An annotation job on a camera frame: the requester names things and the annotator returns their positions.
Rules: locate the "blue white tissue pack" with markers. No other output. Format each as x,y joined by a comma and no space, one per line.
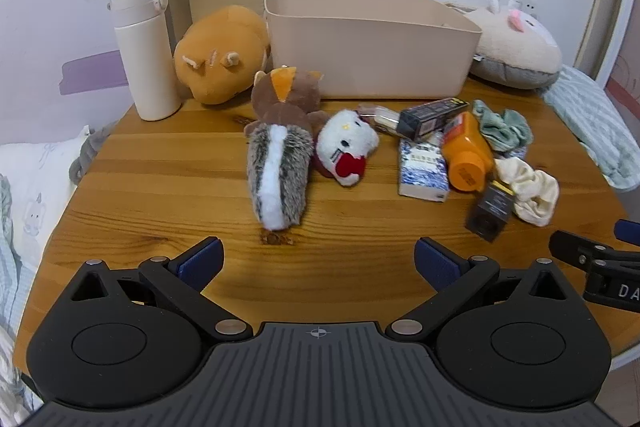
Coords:
420,172

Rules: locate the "brown grey squirrel plush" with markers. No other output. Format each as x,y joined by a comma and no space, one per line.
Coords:
277,157

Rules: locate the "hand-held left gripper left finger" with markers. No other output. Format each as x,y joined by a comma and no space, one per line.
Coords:
197,264

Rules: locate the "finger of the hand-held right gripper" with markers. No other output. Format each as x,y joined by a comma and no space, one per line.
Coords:
575,247
629,229

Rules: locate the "beige plastic storage container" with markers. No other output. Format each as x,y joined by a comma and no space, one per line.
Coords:
370,57

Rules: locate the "cream scrunchie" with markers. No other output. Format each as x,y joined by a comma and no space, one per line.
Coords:
530,192

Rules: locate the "cream plush cushion pink bow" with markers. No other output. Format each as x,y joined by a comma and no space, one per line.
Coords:
515,52

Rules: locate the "long black box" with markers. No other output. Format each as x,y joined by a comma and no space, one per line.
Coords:
430,114

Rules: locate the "white thermos bottle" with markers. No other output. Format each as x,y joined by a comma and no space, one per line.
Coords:
145,67

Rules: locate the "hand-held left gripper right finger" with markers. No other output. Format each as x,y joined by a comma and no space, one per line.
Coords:
440,264

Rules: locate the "white wall socket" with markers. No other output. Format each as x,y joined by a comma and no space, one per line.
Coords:
525,3

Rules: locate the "orange plastic bottle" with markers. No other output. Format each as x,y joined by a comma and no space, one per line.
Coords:
467,152

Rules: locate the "white printed pillow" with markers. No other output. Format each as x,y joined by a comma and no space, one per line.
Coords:
40,187

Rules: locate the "white cat plush red bow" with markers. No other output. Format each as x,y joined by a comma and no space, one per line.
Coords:
350,137

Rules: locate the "green scrunchie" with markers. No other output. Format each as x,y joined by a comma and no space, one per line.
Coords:
505,132

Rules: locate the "orange plush toy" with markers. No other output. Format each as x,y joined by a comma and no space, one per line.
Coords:
220,52

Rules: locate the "small black box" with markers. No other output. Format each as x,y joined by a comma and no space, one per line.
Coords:
490,212

